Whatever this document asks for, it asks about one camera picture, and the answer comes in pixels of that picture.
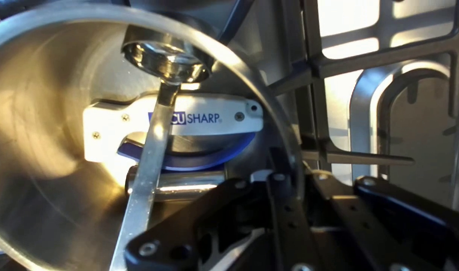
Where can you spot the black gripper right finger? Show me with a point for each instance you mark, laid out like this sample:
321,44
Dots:
374,224

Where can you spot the stainless steel pot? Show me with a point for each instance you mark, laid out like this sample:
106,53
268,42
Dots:
58,209

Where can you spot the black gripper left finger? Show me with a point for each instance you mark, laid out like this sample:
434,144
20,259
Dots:
265,215

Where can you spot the steel ladle in pot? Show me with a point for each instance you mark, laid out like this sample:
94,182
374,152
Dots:
173,62

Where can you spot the white knife sharpener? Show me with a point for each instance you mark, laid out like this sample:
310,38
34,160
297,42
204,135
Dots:
207,131

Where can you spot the stainless steel gas stove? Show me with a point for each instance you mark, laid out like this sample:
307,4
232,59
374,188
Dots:
372,86

